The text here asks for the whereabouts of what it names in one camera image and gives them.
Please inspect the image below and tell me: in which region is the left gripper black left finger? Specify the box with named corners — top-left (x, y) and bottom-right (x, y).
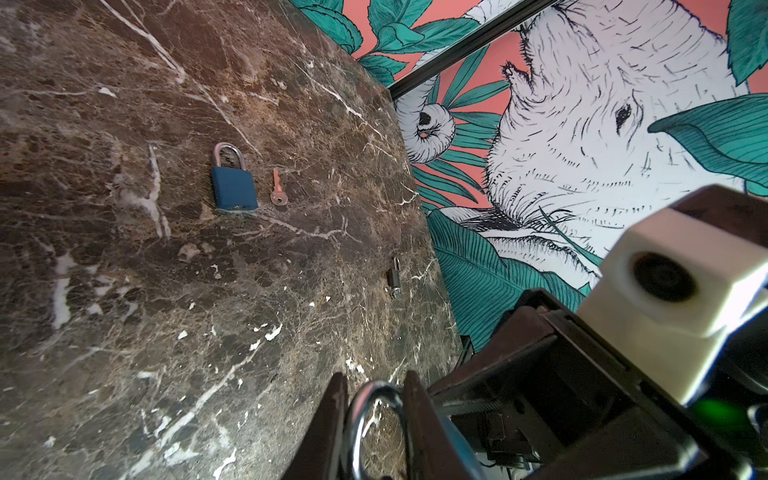
top-left (281, 372), bottom-right (349, 480)

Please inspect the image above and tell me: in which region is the right black frame post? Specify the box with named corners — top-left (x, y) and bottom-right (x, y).
top-left (389, 0), bottom-right (557, 100)

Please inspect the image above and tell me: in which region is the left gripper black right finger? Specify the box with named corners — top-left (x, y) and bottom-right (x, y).
top-left (402, 371), bottom-right (486, 479)

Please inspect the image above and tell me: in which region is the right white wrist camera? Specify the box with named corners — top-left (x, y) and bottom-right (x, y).
top-left (577, 185), bottom-right (767, 405)

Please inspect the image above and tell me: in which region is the small silver key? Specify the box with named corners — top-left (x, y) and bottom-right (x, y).
top-left (270, 168), bottom-right (289, 206)

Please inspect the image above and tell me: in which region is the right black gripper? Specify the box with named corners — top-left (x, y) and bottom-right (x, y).
top-left (429, 289), bottom-right (767, 479)

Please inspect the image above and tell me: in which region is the blue padlock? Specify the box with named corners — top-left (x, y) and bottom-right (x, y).
top-left (211, 142), bottom-right (259, 211)
top-left (341, 380), bottom-right (411, 479)

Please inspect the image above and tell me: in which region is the blue padlock front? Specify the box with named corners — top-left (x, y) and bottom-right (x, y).
top-left (211, 142), bottom-right (259, 211)

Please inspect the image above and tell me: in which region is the small dark metal cylinder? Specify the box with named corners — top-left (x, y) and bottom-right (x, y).
top-left (387, 257), bottom-right (402, 297)

